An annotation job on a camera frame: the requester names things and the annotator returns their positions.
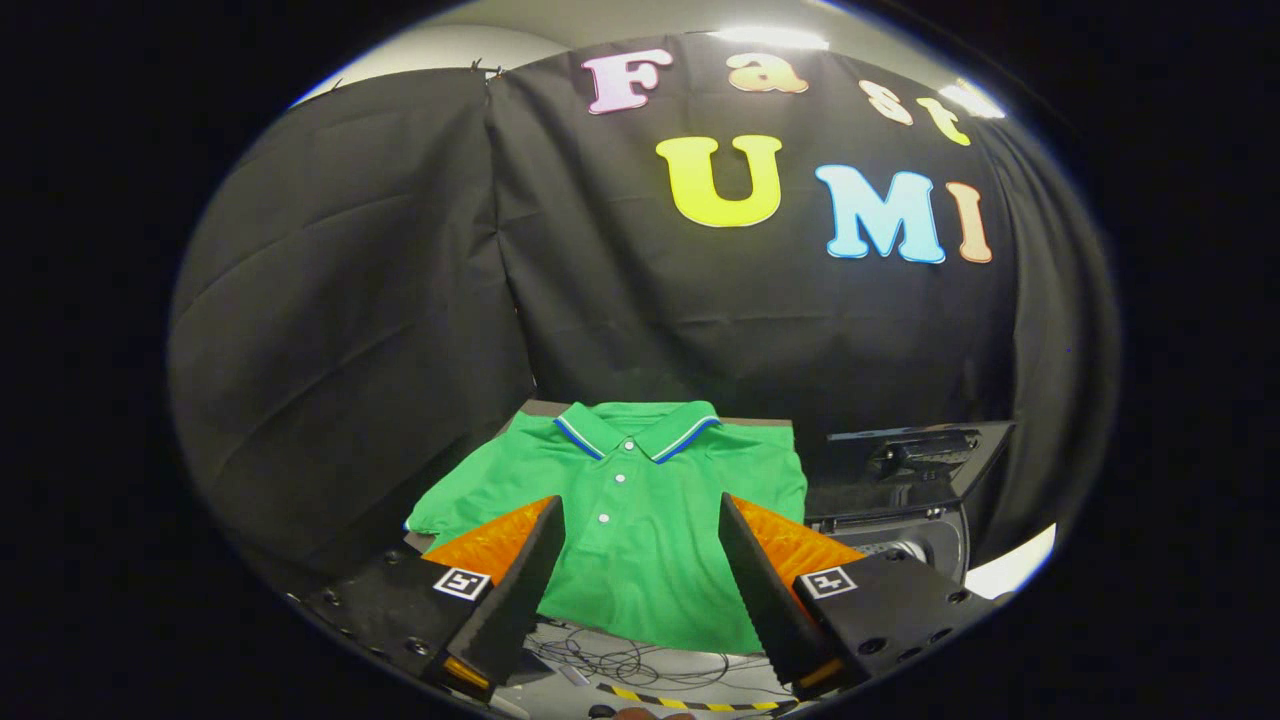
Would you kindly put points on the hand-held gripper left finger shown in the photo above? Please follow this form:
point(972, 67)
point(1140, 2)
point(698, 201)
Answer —
point(515, 600)

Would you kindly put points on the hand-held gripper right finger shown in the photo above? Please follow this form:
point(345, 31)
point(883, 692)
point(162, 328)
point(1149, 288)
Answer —
point(765, 600)

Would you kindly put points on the green polo shirt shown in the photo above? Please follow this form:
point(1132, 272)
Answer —
point(650, 560)

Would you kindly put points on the yellow black striped tape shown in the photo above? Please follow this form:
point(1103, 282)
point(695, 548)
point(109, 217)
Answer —
point(690, 703)

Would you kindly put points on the grey cabinet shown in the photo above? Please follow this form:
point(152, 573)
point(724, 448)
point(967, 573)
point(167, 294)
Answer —
point(540, 406)

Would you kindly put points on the white board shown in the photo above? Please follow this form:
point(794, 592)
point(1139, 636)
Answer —
point(1010, 570)

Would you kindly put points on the black backdrop cloth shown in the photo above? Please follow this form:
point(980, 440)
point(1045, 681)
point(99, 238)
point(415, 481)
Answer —
point(350, 300)

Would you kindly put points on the ceiling light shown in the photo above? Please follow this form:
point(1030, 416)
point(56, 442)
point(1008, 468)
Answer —
point(770, 38)
point(975, 100)

